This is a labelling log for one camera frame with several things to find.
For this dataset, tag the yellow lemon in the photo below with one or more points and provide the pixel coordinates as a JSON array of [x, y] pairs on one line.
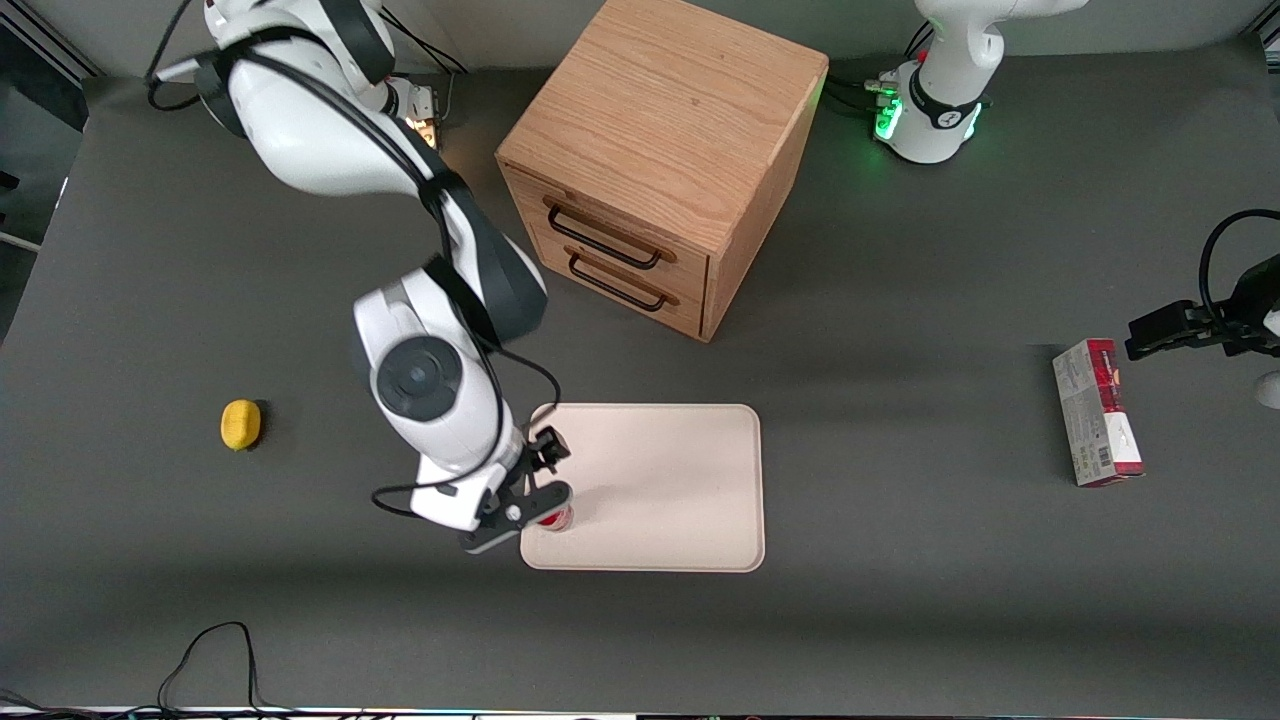
[[240, 424]]

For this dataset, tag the grey table mat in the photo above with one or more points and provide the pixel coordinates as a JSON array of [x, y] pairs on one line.
[[300, 600]]

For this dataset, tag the beige plastic tray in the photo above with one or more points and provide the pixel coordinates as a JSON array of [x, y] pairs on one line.
[[660, 480]]

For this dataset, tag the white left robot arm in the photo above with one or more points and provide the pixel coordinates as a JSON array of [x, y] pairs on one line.
[[945, 90]]

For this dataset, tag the red white carton box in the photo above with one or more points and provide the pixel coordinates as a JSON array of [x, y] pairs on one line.
[[1095, 415]]

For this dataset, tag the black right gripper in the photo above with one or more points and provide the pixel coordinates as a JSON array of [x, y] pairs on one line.
[[545, 447]]

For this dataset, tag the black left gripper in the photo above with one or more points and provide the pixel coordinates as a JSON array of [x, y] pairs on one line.
[[1226, 325]]

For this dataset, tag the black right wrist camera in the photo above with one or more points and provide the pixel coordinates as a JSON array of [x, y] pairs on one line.
[[548, 447]]

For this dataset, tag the aluminium frame rail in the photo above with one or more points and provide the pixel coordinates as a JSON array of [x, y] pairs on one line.
[[50, 40]]

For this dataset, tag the red cola can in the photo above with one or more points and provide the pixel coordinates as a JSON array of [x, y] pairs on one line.
[[557, 518]]

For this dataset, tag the wooden drawer cabinet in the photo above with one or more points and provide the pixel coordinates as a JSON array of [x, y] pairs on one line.
[[660, 130]]

